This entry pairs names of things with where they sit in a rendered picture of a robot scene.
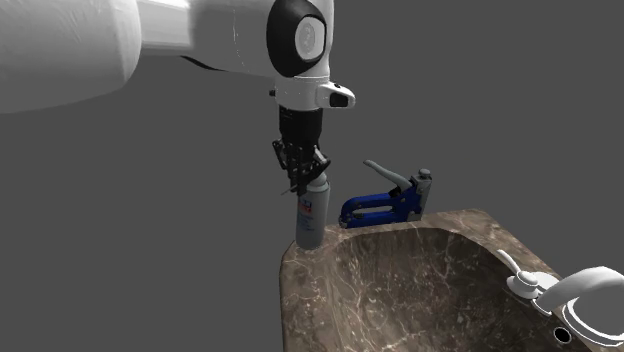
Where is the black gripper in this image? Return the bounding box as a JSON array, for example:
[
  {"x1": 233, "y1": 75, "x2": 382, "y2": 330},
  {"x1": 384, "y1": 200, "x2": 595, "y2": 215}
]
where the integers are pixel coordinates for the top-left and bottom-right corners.
[{"x1": 271, "y1": 106, "x2": 332, "y2": 197}]

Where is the grey spray can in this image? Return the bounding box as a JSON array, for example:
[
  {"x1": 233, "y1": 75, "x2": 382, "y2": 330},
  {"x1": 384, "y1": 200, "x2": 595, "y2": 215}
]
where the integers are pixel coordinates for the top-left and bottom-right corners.
[{"x1": 295, "y1": 173, "x2": 331, "y2": 251}]

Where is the blue staple gun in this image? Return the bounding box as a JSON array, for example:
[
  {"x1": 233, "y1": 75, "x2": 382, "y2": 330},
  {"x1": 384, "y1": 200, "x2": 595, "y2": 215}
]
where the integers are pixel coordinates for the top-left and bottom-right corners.
[{"x1": 338, "y1": 159, "x2": 433, "y2": 230}]

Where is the brown marble sink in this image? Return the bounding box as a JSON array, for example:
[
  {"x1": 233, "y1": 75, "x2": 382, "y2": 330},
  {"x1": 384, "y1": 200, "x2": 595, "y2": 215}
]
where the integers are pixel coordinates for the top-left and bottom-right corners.
[{"x1": 279, "y1": 208, "x2": 624, "y2": 352}]

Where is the white sink faucet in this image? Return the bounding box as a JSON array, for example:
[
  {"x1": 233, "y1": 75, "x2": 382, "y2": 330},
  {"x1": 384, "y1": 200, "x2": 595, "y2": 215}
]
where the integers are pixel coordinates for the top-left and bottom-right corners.
[{"x1": 496, "y1": 249, "x2": 624, "y2": 348}]

